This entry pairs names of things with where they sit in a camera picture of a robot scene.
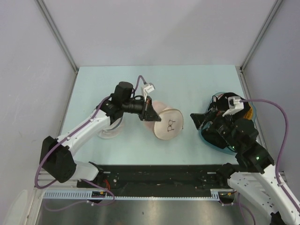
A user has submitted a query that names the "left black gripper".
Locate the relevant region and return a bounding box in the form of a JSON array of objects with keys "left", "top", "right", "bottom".
[{"left": 122, "top": 95, "right": 161, "bottom": 122}]

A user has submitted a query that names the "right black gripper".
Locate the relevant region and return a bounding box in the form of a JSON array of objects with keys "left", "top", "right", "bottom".
[{"left": 189, "top": 107, "right": 240, "bottom": 150}]

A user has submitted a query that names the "pink mesh laundry bag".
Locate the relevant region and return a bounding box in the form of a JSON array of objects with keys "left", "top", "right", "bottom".
[{"left": 144, "top": 101, "right": 184, "bottom": 140}]

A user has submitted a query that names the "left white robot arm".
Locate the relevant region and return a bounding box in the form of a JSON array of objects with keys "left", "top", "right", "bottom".
[{"left": 39, "top": 82, "right": 161, "bottom": 188}]

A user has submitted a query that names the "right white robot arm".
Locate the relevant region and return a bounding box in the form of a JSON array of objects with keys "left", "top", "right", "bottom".
[{"left": 190, "top": 111, "right": 300, "bottom": 225}]

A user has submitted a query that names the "black bra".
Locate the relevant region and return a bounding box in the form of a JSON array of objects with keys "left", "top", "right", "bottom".
[{"left": 207, "top": 92, "right": 252, "bottom": 119}]

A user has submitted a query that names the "grey-trimmed mesh laundry bag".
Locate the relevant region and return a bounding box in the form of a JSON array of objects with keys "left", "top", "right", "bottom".
[{"left": 97, "top": 118, "right": 124, "bottom": 139}]

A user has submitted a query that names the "yellow garment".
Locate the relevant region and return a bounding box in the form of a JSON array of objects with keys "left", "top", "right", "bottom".
[{"left": 243, "top": 105, "right": 254, "bottom": 120}]

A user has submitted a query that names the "teal plastic basin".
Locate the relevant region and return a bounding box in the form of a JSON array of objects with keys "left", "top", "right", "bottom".
[{"left": 190, "top": 92, "right": 258, "bottom": 155}]

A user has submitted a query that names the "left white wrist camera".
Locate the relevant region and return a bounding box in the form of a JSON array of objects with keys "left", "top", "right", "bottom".
[{"left": 141, "top": 83, "right": 155, "bottom": 99}]

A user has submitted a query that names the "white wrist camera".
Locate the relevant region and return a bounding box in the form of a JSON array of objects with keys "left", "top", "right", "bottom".
[
  {"left": 141, "top": 83, "right": 155, "bottom": 99},
  {"left": 222, "top": 96, "right": 244, "bottom": 117}
]

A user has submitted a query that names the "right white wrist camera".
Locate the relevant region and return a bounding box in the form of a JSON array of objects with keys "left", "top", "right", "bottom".
[{"left": 222, "top": 96, "right": 244, "bottom": 117}]

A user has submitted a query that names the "aluminium side rail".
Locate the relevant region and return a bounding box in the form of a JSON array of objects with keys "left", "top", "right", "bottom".
[{"left": 239, "top": 67, "right": 296, "bottom": 188}]

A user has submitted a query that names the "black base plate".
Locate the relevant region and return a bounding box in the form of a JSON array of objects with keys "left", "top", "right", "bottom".
[{"left": 92, "top": 165, "right": 229, "bottom": 198}]

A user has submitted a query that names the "white slotted cable duct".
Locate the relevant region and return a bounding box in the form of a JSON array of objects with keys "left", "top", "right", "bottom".
[{"left": 43, "top": 189, "right": 235, "bottom": 202}]

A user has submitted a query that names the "left aluminium frame post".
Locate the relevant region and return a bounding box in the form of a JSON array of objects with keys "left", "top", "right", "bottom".
[{"left": 34, "top": 0, "right": 79, "bottom": 74}]

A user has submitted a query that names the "aluminium frame post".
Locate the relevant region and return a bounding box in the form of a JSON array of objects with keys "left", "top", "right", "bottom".
[
  {"left": 34, "top": 0, "right": 79, "bottom": 74},
  {"left": 240, "top": 0, "right": 285, "bottom": 72}
]

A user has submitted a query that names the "right aluminium frame post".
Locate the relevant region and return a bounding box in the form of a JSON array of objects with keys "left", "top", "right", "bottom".
[{"left": 240, "top": 0, "right": 285, "bottom": 72}]

